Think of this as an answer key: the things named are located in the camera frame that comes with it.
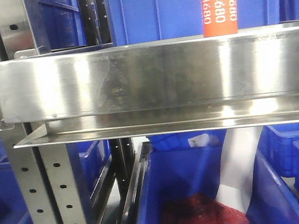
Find orange cylindrical capacitor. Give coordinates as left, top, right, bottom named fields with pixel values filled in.
left=201, top=0, right=238, bottom=37

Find large blue bin upper shelf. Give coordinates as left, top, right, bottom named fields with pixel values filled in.
left=105, top=0, right=280, bottom=46

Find stainless steel shelf tray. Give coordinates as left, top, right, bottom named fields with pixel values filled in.
left=0, top=21, right=299, bottom=148

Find perforated steel shelf upright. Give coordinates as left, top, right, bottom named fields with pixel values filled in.
left=0, top=0, right=96, bottom=224

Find white label in bin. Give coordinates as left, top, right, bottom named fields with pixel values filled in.
left=188, top=133, right=210, bottom=148

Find blue bin behind upright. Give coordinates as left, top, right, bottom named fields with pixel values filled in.
left=76, top=138, right=116, bottom=197

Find blue bin with red items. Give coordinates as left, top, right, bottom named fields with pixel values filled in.
left=121, top=117, right=299, bottom=224

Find red mesh packets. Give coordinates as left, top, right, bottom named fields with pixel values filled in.
left=159, top=193, right=250, bottom=224

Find blue bin upper left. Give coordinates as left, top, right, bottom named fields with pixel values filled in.
left=38, top=0, right=87, bottom=49

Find black perforated rack post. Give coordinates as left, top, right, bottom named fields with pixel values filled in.
left=78, top=0, right=111, bottom=46

